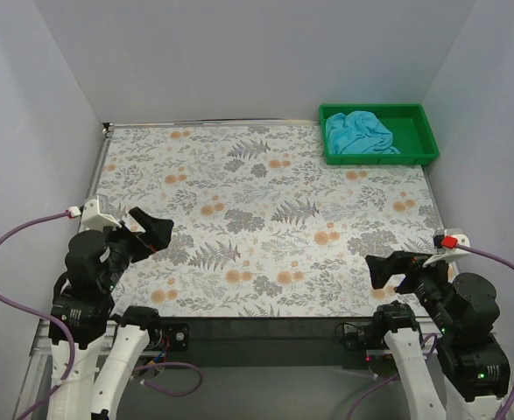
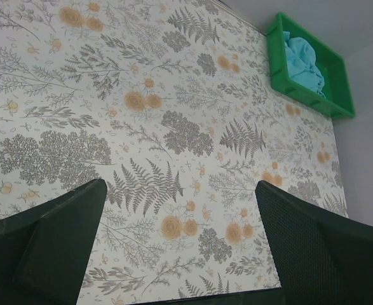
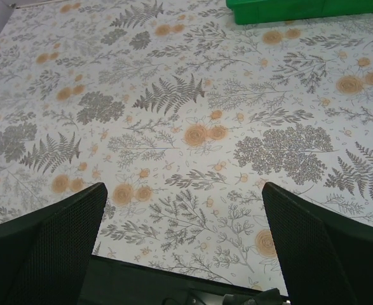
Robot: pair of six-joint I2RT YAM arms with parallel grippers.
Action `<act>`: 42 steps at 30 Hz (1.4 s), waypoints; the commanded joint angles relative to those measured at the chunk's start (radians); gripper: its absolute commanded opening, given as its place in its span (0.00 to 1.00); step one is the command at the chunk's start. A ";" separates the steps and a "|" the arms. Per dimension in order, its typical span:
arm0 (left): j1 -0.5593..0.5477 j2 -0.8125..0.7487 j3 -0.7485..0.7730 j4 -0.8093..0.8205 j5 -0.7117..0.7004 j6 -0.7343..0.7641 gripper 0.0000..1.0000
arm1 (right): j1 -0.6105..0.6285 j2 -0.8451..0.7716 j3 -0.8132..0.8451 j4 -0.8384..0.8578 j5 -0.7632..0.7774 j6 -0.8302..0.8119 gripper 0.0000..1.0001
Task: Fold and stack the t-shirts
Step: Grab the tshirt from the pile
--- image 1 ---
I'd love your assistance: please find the floral patterned table cloth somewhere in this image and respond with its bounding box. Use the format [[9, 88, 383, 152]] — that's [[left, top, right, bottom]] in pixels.
[[93, 125, 442, 317]]

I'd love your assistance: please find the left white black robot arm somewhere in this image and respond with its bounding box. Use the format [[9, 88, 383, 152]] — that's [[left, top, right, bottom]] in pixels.
[[47, 207, 173, 419]]

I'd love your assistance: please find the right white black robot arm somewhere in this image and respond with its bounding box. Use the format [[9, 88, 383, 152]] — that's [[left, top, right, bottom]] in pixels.
[[364, 251, 510, 419]]

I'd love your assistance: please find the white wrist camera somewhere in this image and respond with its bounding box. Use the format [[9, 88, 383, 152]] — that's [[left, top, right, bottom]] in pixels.
[[81, 194, 120, 232], [423, 228, 470, 268]]

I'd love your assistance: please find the green plastic tray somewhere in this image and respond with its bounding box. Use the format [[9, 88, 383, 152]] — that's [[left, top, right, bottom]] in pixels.
[[319, 103, 440, 165]]

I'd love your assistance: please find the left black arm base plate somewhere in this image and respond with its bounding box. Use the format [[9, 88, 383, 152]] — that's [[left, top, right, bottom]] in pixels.
[[145, 323, 191, 352]]

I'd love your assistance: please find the turquoise t shirt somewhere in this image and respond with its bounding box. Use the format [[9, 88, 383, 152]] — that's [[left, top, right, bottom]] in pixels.
[[325, 110, 400, 155]]

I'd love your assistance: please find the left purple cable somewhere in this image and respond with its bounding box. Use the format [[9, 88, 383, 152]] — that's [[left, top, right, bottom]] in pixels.
[[0, 209, 204, 420]]

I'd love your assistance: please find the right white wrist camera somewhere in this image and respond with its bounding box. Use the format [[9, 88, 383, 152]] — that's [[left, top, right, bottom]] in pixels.
[[423, 228, 470, 268]]

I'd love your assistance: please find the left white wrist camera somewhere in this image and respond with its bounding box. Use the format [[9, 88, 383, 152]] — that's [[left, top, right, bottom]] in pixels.
[[81, 194, 120, 232]]

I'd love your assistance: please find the aluminium frame rail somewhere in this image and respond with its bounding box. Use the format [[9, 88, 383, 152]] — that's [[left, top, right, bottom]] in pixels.
[[11, 318, 109, 420]]

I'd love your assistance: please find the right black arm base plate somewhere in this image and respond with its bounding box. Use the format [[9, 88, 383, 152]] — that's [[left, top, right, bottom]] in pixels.
[[334, 322, 371, 351]]

